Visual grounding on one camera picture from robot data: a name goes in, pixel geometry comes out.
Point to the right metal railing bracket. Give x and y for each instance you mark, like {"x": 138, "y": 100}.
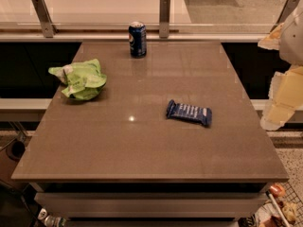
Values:
{"x": 287, "y": 9}

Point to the blue rxbar blueberry bar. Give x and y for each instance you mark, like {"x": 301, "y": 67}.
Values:
{"x": 189, "y": 113}

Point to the green crumpled chip bag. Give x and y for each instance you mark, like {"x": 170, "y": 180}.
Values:
{"x": 83, "y": 80}

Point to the metal railing bracket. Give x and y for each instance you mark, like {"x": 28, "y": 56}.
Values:
{"x": 164, "y": 15}
{"x": 287, "y": 9}
{"x": 46, "y": 24}

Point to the grey drawer front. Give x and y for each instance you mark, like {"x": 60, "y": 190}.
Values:
{"x": 151, "y": 205}

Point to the middle metal railing bracket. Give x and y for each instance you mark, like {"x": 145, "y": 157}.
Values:
{"x": 164, "y": 15}

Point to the cans under table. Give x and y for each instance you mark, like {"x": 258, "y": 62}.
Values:
{"x": 50, "y": 221}

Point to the wire basket with snacks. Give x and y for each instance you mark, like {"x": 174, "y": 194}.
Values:
{"x": 282, "y": 209}

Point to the blue pepsi can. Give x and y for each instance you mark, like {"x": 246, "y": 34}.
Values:
{"x": 137, "y": 39}

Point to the dark round stool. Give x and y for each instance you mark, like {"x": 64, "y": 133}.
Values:
{"x": 15, "y": 150}

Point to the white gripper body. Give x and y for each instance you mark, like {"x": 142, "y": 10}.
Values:
{"x": 293, "y": 42}

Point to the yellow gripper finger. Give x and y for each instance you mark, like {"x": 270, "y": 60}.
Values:
{"x": 272, "y": 40}
{"x": 285, "y": 97}

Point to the left metal railing bracket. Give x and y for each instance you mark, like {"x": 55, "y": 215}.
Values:
{"x": 46, "y": 24}

